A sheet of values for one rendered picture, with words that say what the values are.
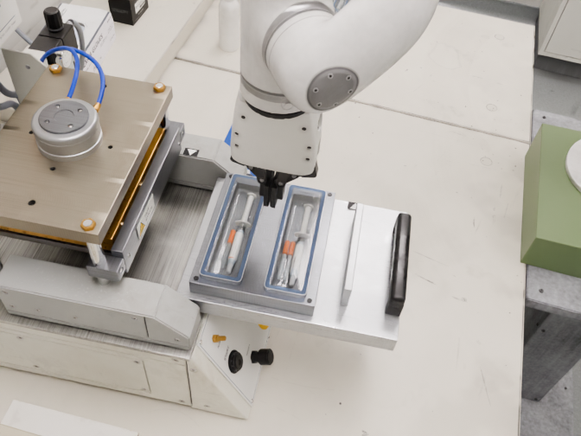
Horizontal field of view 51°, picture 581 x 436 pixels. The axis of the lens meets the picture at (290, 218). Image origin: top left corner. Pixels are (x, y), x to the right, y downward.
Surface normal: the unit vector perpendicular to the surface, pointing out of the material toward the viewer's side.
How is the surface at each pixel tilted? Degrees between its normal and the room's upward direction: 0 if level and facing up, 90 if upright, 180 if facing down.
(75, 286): 0
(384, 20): 67
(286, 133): 91
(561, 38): 90
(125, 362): 90
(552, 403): 0
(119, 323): 90
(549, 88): 0
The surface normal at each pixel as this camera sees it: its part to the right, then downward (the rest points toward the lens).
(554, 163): 0.03, -0.59
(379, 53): 0.41, 0.69
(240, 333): 0.92, -0.10
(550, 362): -0.27, 0.73
